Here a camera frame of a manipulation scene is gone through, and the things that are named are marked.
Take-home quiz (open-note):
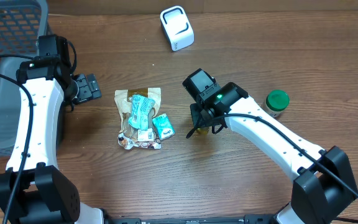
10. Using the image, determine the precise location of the clear bottle yellow liquid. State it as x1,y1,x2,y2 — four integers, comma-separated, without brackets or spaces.
196,126,209,134

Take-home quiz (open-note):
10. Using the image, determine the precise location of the green white tissue pack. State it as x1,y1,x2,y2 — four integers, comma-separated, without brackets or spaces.
152,113,175,140

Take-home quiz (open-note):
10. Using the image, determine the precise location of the beige brown paper pouch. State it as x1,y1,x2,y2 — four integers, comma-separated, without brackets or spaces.
114,87,162,137

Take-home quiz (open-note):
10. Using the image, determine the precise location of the teal white snack packet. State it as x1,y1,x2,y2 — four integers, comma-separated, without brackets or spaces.
128,95,155,131

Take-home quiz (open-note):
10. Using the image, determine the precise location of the brown patterned snack packet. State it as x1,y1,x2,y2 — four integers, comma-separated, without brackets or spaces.
117,128,162,150

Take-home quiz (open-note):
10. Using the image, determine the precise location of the green lid white jar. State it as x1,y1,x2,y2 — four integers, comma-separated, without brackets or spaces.
263,90,290,118

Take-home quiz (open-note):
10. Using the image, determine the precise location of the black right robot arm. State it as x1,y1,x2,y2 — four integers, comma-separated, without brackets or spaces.
183,80,358,223

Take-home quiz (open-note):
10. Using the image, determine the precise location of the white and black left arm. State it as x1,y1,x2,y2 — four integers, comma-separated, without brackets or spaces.
0,57,110,223

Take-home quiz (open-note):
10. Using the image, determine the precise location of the white barcode scanner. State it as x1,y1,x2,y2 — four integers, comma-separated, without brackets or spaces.
160,6,195,52

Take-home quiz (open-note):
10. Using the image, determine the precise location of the grey plastic mesh basket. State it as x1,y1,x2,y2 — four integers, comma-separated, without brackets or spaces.
0,0,52,156

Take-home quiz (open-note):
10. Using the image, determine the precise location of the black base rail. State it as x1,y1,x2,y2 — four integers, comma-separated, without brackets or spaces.
101,213,331,224

